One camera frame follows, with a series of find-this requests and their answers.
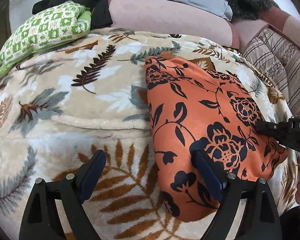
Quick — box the orange black floral garment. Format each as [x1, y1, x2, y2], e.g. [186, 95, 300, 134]
[145, 57, 287, 222]

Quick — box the striped brown quilt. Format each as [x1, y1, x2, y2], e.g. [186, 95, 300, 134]
[243, 28, 300, 117]

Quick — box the dark furry blanket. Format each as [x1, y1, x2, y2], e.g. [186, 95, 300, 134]
[226, 0, 279, 20]

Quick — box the pink bolster pillow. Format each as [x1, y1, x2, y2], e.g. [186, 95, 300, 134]
[109, 0, 239, 49]

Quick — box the green white patterned cloth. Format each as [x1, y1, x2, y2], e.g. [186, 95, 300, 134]
[0, 1, 91, 78]

